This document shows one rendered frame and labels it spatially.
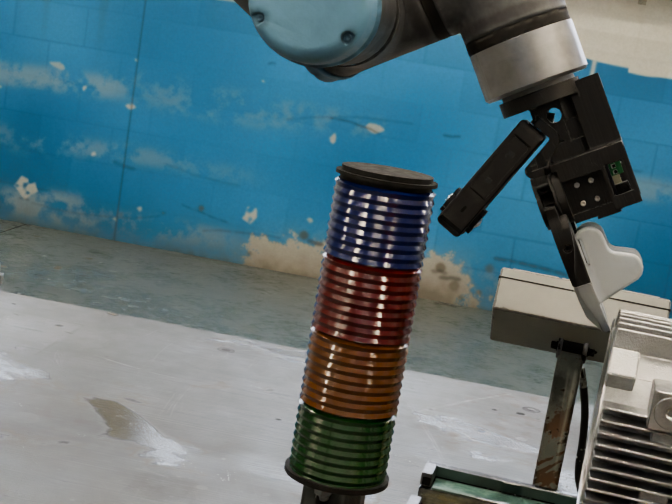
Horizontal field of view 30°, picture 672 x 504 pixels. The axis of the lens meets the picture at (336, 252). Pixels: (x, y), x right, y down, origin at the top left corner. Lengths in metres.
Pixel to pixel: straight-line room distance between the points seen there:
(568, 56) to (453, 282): 5.56
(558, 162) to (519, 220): 5.46
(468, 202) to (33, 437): 0.61
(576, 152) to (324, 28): 0.26
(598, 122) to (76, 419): 0.75
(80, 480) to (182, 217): 5.45
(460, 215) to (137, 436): 0.57
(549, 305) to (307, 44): 0.46
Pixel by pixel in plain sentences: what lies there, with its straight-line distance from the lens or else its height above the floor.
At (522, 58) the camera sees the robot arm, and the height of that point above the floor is 1.29.
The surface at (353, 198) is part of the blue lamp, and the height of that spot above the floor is 1.20.
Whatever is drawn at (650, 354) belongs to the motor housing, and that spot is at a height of 1.09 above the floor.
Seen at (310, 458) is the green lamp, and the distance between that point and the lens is 0.75.
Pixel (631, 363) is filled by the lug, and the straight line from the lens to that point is 0.97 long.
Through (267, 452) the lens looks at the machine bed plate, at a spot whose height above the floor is 0.80.
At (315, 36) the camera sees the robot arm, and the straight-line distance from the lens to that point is 0.92.
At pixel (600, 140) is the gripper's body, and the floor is 1.24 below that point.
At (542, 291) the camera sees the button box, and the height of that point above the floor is 1.07.
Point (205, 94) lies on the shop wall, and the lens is 6.67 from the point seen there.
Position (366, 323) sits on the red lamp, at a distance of 0.72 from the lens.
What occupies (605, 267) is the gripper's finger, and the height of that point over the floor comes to 1.14.
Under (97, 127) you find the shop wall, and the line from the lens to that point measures 6.84.
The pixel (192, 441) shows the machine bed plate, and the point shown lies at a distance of 1.49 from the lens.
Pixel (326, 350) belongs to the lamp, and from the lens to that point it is 0.73.
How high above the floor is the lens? 1.29
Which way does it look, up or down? 10 degrees down
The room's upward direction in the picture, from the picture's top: 9 degrees clockwise
